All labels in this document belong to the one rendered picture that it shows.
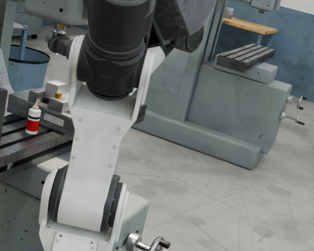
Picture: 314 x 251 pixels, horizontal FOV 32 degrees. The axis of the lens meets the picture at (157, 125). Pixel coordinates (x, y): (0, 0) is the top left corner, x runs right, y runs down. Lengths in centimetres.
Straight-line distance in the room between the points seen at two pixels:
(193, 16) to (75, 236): 60
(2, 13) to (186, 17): 112
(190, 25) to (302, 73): 699
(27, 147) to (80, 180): 54
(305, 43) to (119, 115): 707
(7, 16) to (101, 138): 115
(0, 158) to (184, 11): 74
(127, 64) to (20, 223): 102
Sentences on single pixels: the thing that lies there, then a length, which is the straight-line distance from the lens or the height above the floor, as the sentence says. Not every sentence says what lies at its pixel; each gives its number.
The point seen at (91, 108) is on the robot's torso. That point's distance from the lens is 123.
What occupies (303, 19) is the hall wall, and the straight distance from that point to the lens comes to 819.
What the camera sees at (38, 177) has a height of 81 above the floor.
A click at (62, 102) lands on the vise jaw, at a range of 191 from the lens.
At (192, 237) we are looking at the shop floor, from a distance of 342.
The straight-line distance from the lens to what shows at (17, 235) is 202.
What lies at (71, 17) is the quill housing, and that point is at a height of 134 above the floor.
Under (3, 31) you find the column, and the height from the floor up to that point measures 116.
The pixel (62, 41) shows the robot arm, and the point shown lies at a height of 126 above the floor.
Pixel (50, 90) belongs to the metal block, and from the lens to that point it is 198.
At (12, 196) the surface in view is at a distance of 198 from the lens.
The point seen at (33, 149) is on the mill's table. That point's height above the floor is 92.
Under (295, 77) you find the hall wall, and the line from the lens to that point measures 827.
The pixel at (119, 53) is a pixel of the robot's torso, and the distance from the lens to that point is 109.
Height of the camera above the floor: 162
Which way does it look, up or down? 18 degrees down
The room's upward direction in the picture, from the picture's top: 13 degrees clockwise
